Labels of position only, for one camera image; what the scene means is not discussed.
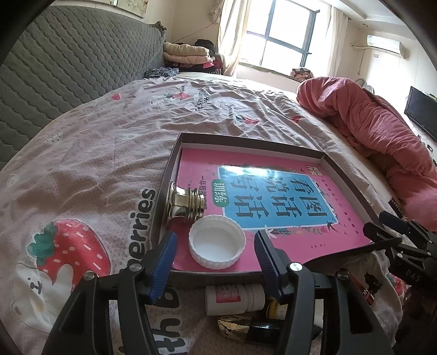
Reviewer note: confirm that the floral cloth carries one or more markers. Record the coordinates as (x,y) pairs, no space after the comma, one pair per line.
(302,73)

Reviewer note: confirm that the white air conditioner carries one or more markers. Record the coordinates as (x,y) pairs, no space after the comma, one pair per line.
(382,44)

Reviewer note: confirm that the white pill bottle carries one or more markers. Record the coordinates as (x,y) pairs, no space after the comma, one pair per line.
(232,298)

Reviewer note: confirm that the pile of dark clothes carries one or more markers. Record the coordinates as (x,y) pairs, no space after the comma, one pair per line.
(213,56)

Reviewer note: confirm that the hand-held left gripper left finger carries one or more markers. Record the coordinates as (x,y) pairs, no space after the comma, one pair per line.
(165,268)

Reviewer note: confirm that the gold metal bottle cap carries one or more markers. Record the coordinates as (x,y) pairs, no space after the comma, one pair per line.
(184,204)

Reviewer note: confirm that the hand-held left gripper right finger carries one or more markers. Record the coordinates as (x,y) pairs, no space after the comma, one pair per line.
(267,264)

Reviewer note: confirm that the white plastic lid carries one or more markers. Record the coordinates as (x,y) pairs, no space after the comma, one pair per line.
(215,246)

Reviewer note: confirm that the brown cardboard box tray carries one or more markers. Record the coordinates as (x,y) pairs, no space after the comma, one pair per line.
(164,204)

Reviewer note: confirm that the black television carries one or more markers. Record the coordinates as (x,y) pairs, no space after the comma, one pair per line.
(421,109)

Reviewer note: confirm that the blossom wall painting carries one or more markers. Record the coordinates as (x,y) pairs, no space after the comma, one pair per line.
(129,2)

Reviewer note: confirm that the window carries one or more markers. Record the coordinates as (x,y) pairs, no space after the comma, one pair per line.
(283,30)

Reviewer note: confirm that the cream curtain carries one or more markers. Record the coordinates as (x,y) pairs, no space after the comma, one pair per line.
(232,34)
(333,44)

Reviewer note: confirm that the pink duvet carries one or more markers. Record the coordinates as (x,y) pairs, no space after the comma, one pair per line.
(368,119)

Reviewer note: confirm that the pink children's book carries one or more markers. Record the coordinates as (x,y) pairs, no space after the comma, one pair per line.
(307,245)

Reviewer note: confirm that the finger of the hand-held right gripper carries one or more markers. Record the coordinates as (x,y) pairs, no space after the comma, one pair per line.
(392,220)
(379,233)

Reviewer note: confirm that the grey quilted headboard cover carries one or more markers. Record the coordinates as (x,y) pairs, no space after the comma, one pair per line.
(68,68)

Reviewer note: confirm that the dark patterned cloth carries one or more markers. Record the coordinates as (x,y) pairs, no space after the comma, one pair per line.
(160,72)

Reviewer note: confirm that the strawberry printed bed sheet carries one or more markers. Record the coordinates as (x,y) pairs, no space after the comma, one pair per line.
(102,153)

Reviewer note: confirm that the beige folded blanket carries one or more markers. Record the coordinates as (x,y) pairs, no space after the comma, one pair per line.
(186,54)

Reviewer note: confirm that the black bottle with gold cap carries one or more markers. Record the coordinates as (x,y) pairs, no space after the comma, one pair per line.
(235,326)

